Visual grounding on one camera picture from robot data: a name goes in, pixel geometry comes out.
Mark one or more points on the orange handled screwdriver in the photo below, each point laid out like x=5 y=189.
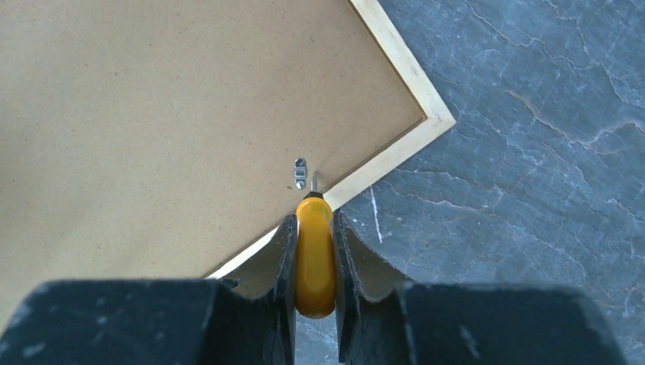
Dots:
x=315 y=288

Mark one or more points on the wooden picture frame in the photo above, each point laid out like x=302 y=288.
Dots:
x=158 y=138

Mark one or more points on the silver frame hanger clip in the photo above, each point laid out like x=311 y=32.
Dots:
x=300 y=173

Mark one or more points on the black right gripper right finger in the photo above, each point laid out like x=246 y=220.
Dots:
x=385 y=317

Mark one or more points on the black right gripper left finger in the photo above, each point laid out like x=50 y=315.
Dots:
x=246 y=317

